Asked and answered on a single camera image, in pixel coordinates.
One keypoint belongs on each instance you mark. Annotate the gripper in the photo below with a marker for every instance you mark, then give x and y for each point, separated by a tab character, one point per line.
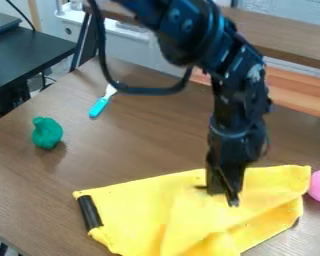
236	141

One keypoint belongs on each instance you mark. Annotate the yellow cloth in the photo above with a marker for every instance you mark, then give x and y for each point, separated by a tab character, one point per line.
198	216

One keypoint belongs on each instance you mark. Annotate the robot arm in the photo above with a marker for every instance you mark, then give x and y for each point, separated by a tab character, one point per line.
203	36

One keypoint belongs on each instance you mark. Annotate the wooden bench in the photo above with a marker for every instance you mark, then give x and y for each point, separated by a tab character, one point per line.
291	63

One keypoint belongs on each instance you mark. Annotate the blue and white spatula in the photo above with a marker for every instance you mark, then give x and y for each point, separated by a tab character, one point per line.
100	101

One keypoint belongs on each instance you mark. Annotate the green toy pepper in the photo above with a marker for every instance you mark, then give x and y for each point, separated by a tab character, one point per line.
46	132

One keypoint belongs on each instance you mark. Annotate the black desk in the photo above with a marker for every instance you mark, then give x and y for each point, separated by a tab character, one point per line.
15	53

